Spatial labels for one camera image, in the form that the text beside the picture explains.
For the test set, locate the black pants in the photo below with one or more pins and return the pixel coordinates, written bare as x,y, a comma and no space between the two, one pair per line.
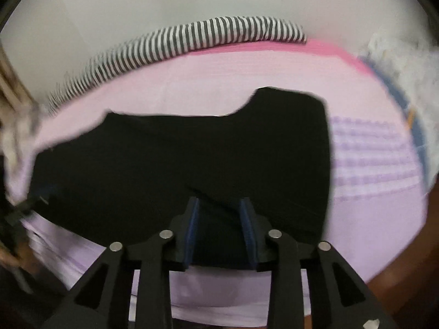
171,164

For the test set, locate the black white striped blanket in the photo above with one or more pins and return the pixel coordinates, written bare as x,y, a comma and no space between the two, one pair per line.
178,41

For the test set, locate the pink purple bedsheet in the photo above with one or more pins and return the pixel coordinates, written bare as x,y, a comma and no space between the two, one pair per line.
363,212

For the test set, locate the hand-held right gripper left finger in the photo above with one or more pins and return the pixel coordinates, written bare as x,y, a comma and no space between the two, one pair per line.
191,236

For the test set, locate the white patterned duvet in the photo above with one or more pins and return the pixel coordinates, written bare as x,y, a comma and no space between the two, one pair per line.
408,65

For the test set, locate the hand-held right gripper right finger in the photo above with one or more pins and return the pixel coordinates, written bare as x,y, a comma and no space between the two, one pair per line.
247,236

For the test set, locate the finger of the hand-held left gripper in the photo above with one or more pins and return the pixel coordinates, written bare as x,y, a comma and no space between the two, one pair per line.
39,197

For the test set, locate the beige plaid pillow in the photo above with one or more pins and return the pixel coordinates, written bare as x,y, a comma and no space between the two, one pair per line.
17,137

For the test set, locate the rattan headboard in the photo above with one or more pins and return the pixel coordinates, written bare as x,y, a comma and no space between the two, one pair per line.
10,78

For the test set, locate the blue plaid pillow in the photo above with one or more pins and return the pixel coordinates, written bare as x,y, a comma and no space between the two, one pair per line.
404,109

